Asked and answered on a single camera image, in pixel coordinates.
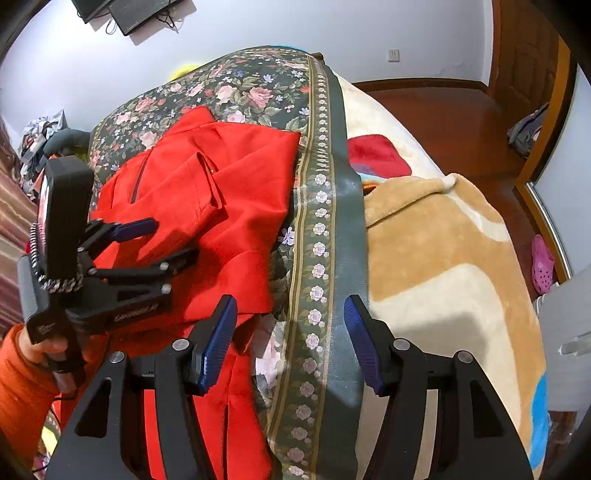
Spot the pile of mixed clothes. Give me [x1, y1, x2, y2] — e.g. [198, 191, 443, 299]
[18, 109, 70, 185]

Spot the red garment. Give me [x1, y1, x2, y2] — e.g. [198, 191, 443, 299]
[51, 106, 302, 480]

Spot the beige plush blanket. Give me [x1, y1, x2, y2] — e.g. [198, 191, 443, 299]
[332, 74, 551, 480]

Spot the brown striped cloth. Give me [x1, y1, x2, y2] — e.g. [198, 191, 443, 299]
[0, 117, 41, 326]

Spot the green floral bedspread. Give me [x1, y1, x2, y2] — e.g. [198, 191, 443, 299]
[39, 45, 370, 480]

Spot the grey padded bar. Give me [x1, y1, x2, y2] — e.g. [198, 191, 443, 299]
[43, 129, 94, 157]

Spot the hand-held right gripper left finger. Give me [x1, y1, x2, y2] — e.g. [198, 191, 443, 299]
[44, 294, 238, 480]

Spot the grey backpack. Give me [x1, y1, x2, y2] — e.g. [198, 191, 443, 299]
[506, 102, 551, 159]

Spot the pink clog shoe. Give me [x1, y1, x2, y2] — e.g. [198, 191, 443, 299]
[530, 234, 557, 294]

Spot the wooden framed wardrobe door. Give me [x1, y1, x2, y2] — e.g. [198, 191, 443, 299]
[514, 60, 591, 283]

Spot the black wall monitor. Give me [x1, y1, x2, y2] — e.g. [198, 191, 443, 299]
[71, 0, 115, 24]
[108, 0, 170, 36]

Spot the yellow-green cloth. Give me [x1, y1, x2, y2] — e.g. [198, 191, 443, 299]
[169, 64, 205, 80]

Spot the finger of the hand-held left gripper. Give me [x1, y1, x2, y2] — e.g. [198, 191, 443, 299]
[79, 218, 160, 259]
[85, 246, 200, 297]

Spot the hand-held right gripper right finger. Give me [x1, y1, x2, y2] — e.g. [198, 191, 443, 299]
[344, 294, 535, 480]

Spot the person's left hand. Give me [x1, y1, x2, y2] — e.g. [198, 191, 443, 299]
[16, 322, 88, 372]

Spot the person's left forearm orange sleeve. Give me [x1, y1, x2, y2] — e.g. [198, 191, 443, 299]
[0, 323, 112, 469]

